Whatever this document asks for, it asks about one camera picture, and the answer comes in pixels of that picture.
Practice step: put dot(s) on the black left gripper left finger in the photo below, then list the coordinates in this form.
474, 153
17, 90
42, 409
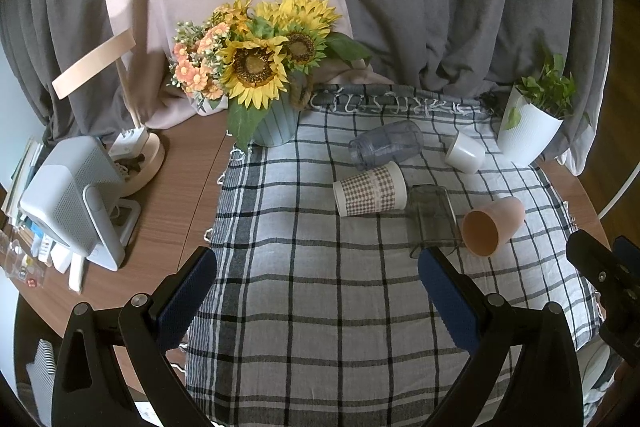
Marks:
89, 389

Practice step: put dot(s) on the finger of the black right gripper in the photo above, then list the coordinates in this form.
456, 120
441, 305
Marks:
615, 275

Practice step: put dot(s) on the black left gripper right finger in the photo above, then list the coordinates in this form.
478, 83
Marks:
545, 388

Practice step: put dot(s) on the houndstooth paper cup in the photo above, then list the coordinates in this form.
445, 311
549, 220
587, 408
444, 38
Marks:
376, 190

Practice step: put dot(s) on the pink plastic cup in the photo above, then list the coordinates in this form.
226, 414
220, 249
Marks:
484, 230

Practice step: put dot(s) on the small white cup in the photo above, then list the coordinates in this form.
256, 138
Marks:
465, 154

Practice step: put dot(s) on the dark smoked glass cup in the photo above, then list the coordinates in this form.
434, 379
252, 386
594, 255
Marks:
431, 220

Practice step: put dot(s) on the white plant pot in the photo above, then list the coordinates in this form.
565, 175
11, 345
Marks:
525, 130

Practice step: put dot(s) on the green potted plant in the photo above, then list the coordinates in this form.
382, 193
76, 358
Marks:
551, 91

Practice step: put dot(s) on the white desk fan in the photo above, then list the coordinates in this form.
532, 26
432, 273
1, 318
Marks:
75, 197

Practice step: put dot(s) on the wooden desk lamp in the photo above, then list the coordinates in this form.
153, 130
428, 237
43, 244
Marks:
137, 149

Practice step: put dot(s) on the grey plaid tablecloth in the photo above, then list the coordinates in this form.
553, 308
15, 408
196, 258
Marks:
319, 320

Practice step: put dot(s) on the stack of books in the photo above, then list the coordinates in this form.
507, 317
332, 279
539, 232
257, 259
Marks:
21, 177

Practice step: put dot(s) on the clear blue plastic jar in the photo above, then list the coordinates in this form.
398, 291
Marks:
392, 142

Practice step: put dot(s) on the grey curtain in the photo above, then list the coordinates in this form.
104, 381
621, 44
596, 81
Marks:
461, 48

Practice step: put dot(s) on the light blue ribbed vase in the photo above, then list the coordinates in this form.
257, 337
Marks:
279, 125

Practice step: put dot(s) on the sunflower bouquet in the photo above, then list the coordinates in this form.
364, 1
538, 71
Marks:
258, 60

